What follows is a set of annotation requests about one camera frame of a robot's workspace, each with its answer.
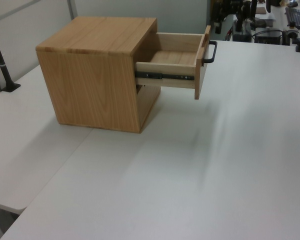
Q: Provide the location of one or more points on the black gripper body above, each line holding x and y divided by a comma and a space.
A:
242, 11

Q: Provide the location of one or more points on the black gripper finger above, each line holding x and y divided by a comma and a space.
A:
242, 25
238, 25

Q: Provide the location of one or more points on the black metal drawer slide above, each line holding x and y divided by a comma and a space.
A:
165, 76

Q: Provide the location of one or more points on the wooden drawer with slot grip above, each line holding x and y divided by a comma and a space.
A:
146, 107

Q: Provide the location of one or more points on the light wooden drawer cabinet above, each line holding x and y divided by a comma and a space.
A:
90, 80

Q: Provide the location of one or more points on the black monitor stand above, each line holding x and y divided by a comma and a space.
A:
253, 12

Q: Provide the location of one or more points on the dark grey equipment box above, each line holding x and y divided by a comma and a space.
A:
243, 36

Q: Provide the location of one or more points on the brown desk mat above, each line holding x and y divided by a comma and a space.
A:
260, 10

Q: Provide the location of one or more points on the black box device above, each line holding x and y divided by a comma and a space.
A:
268, 37

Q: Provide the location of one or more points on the black computer keyboard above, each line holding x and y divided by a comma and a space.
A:
295, 17

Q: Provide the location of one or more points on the black pole stand with base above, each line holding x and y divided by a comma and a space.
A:
3, 72

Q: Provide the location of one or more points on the white partition frame post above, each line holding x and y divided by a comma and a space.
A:
72, 8

